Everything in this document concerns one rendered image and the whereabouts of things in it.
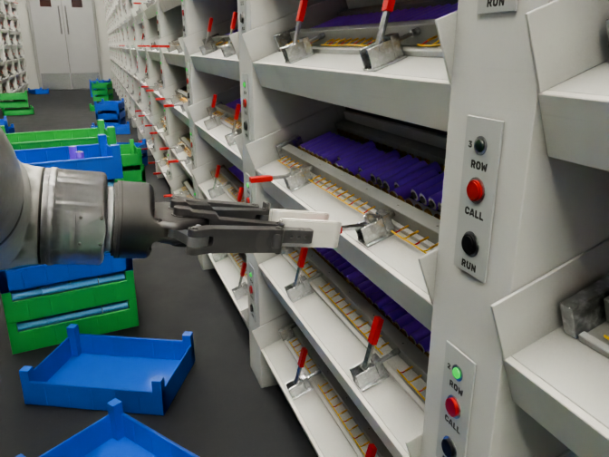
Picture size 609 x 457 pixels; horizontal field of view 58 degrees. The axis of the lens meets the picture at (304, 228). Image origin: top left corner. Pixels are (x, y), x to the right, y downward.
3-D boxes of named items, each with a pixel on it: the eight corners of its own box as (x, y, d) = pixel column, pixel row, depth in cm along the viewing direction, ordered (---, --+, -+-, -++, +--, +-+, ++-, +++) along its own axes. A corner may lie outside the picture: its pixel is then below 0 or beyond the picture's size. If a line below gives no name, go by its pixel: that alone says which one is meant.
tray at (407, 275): (443, 343, 51) (419, 258, 47) (263, 189, 105) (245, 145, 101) (609, 247, 55) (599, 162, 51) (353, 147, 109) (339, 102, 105)
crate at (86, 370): (24, 404, 113) (17, 371, 111) (74, 353, 132) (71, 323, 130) (163, 416, 110) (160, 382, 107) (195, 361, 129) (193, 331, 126)
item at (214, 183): (254, 266, 120) (229, 211, 114) (203, 197, 174) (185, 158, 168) (334, 225, 124) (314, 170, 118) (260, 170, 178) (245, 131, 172)
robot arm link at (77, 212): (38, 280, 48) (111, 280, 50) (41, 178, 45) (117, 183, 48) (46, 246, 56) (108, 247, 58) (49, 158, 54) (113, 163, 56)
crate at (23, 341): (12, 354, 131) (6, 325, 129) (9, 319, 148) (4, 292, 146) (139, 325, 145) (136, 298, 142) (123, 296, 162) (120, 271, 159)
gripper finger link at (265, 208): (169, 238, 56) (166, 235, 57) (267, 238, 62) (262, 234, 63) (173, 202, 55) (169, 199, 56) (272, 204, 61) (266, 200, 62)
